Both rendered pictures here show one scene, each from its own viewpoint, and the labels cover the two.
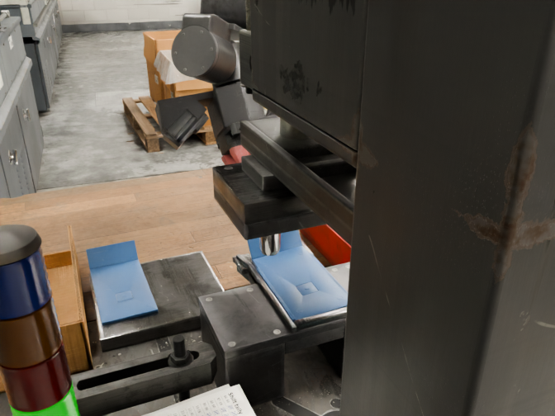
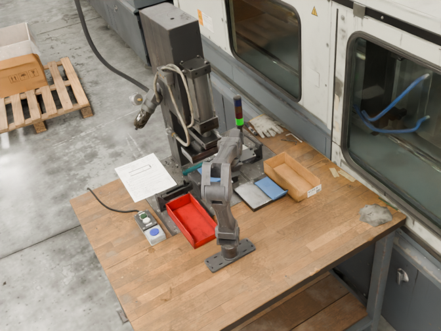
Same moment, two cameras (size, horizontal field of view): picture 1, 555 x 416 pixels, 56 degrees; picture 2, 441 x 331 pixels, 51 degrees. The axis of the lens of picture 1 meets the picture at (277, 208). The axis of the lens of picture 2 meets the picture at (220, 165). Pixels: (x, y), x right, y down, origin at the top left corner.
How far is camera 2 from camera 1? 2.31 m
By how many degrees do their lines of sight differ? 116
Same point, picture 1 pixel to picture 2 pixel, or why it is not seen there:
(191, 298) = (247, 189)
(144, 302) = (259, 184)
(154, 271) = (264, 196)
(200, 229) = (262, 229)
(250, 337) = not seen: hidden behind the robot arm
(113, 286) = (272, 187)
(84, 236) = (308, 217)
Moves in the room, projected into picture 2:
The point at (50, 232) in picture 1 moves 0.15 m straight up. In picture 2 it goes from (325, 216) to (325, 189)
